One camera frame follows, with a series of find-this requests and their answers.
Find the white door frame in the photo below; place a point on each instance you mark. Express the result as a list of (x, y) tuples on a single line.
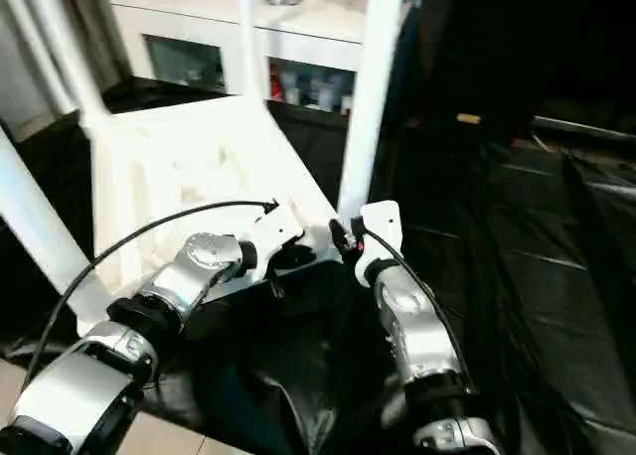
[(30, 43)]

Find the black plastic mat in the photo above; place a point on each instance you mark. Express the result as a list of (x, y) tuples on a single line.
[(522, 251)]

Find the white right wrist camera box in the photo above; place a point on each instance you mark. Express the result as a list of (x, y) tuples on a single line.
[(382, 224)]

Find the white mug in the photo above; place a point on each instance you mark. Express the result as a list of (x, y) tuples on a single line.
[(348, 103)]

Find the black speaker box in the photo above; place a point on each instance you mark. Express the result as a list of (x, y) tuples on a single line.
[(472, 52)]

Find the white glass-door cabinet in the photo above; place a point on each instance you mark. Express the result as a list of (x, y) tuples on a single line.
[(199, 13)]

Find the white plastic table top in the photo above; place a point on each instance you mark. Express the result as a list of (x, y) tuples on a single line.
[(199, 152)]

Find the white plastic table leg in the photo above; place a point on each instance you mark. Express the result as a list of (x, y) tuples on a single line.
[(35, 216), (247, 38), (372, 77), (74, 52)]

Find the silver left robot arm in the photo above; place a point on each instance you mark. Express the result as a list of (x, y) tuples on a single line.
[(199, 256)]

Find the black television edge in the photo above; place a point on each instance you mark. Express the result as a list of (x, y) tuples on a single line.
[(586, 127)]

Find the grey curtain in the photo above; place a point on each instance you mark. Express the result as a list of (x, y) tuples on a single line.
[(94, 28)]

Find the red packet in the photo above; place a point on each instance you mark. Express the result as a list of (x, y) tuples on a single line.
[(274, 80)]

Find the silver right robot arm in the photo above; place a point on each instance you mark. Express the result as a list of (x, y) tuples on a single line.
[(412, 316)]

